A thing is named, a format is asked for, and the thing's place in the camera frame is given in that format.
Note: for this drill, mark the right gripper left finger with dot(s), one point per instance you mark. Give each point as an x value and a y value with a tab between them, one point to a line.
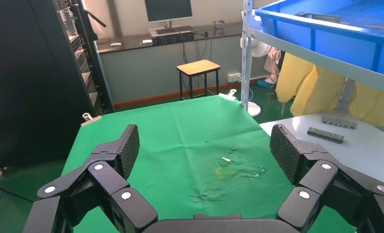
111	180

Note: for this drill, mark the wooden top black stool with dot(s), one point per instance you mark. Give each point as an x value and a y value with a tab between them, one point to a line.
198	67

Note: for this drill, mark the black server cabinet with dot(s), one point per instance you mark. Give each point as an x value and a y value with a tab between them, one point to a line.
34	80

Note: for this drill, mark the blue shoe cover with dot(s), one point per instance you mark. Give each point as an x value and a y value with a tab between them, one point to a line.
266	83

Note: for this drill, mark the gray tape strip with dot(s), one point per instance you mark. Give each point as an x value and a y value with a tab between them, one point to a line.
378	27
345	23

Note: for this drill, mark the black angled rod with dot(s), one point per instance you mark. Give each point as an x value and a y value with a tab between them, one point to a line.
95	18

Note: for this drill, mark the green table cloth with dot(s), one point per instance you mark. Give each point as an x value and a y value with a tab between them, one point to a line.
185	135

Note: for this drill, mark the black rack equipment box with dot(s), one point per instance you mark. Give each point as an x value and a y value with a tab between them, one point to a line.
172	38

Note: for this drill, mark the blue plastic bin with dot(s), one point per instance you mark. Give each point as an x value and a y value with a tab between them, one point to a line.
339	45

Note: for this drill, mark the white wall power outlet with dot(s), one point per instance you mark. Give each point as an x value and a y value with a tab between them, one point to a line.
233	77

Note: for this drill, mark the small white desk device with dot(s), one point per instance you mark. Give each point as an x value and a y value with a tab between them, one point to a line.
147	41

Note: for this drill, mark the small gray metal rail part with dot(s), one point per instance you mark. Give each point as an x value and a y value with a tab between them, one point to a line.
325	135
339	122

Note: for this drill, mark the black computer monitor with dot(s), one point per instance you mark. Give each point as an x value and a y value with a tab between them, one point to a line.
168	9

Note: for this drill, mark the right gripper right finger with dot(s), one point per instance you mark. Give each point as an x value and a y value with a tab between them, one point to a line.
317	177

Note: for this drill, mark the yellow mesh bag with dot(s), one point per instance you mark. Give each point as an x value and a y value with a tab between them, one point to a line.
307	90

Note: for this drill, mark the flat gray keyboard device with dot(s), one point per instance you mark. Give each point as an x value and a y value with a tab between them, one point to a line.
169	30

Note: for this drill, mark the small white tape scrap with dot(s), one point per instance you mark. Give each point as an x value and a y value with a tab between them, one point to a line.
226	159

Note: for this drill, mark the white standing fan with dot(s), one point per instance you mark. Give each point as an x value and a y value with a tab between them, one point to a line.
259	48

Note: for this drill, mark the dark topped gray counter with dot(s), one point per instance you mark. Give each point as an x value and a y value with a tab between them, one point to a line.
140	74

